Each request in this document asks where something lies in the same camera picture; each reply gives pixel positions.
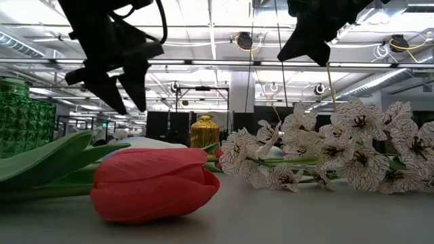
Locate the yellow hanging cable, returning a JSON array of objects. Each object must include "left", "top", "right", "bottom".
[{"left": 325, "top": 62, "right": 339, "bottom": 113}]

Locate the black metal frame rig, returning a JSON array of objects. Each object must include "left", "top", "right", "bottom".
[{"left": 175, "top": 86, "right": 231, "bottom": 135}]

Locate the green textured glass vase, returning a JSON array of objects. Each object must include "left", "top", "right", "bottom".
[{"left": 0, "top": 76, "right": 57, "bottom": 159}]

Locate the black hanging cable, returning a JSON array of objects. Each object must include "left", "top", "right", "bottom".
[{"left": 273, "top": 0, "right": 290, "bottom": 111}]

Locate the black partition panel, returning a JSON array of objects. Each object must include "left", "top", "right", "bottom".
[
  {"left": 145, "top": 110, "right": 170, "bottom": 142},
  {"left": 169, "top": 111, "right": 191, "bottom": 146}
]

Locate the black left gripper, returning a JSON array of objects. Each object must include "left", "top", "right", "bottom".
[{"left": 57, "top": 0, "right": 165, "bottom": 115}]

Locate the amber glass bottle vase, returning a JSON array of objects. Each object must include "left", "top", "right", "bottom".
[{"left": 189, "top": 114, "right": 220, "bottom": 149}]

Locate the white speckled flower bunch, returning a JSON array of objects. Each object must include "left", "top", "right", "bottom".
[
  {"left": 281, "top": 98, "right": 434, "bottom": 196},
  {"left": 219, "top": 119, "right": 340, "bottom": 193}
]

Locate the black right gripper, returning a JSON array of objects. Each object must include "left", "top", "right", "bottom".
[{"left": 277, "top": 0, "right": 384, "bottom": 67}]

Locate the black ceiling cable reel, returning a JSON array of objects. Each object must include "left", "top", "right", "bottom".
[
  {"left": 389, "top": 33, "right": 410, "bottom": 54},
  {"left": 236, "top": 31, "right": 254, "bottom": 51}
]

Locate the red artificial tulip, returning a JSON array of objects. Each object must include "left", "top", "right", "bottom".
[
  {"left": 0, "top": 130, "right": 220, "bottom": 224},
  {"left": 201, "top": 142, "right": 226, "bottom": 174}
]

